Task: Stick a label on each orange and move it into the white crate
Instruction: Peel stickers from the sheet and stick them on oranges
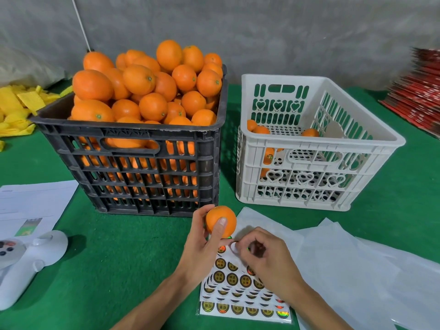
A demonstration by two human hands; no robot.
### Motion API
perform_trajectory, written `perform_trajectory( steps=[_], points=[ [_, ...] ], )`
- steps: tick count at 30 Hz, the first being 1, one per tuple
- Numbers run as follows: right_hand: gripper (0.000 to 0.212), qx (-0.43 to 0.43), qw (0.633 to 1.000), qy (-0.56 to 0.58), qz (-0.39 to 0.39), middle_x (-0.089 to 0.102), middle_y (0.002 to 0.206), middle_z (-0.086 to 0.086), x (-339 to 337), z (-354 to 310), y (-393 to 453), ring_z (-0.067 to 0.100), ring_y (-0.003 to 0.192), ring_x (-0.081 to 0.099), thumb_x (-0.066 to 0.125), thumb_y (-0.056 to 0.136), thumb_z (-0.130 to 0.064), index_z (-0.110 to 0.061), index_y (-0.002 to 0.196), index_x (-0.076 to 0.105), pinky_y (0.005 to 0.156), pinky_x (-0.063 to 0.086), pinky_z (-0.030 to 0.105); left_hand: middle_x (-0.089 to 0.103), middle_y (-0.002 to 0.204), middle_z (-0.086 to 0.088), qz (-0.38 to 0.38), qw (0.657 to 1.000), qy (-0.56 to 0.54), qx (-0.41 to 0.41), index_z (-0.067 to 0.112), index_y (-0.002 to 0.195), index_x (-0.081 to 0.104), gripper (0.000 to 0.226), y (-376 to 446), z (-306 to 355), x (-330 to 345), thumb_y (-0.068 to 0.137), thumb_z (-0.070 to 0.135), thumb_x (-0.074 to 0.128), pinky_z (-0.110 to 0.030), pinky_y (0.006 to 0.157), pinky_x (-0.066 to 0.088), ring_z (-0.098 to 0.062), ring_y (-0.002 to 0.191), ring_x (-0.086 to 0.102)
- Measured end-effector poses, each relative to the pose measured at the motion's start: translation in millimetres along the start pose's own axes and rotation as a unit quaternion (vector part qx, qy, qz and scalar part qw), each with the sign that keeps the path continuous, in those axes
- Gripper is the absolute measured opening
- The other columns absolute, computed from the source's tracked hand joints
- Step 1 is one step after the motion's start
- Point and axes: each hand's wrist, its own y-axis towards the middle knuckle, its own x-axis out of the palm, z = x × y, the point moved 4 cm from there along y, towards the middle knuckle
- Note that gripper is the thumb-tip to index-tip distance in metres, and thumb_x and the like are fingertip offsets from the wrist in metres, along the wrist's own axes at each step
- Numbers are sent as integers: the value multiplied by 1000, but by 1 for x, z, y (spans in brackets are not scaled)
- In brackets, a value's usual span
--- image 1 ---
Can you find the black plastic crate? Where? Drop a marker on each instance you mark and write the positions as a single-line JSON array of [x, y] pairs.
[[206, 131]]

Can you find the white plastic crate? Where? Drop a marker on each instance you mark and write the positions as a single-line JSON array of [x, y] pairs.
[[282, 78]]

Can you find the person's left hand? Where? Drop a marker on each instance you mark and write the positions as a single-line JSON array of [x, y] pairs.
[[196, 254]]

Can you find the white printed paper sheet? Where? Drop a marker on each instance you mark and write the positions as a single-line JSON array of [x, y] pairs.
[[34, 199]]

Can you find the beige woven sack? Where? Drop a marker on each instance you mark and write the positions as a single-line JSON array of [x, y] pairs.
[[24, 65]]

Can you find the person's right hand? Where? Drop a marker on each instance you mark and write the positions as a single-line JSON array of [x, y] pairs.
[[271, 264]]

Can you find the stack of red cardboard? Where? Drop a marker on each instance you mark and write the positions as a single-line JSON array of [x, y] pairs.
[[419, 92]]

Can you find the green felt table cover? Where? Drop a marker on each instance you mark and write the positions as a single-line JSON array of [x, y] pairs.
[[110, 271]]

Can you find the person's left forearm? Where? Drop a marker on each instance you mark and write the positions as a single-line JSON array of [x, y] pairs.
[[148, 306]]

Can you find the white pole with black base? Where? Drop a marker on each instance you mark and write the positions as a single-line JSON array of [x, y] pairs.
[[80, 24]]

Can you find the white handheld controller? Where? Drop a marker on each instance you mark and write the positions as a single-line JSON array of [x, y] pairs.
[[38, 254]]

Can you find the person's right forearm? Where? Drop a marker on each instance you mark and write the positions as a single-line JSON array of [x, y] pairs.
[[320, 312]]

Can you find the white backing sheet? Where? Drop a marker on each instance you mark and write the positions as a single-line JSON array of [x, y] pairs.
[[419, 285], [337, 264]]

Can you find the pile of yellow bags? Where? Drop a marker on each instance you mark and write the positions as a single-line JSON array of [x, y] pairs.
[[20, 110]]

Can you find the pile of oranges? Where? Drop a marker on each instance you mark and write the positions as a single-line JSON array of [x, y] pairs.
[[137, 79]]

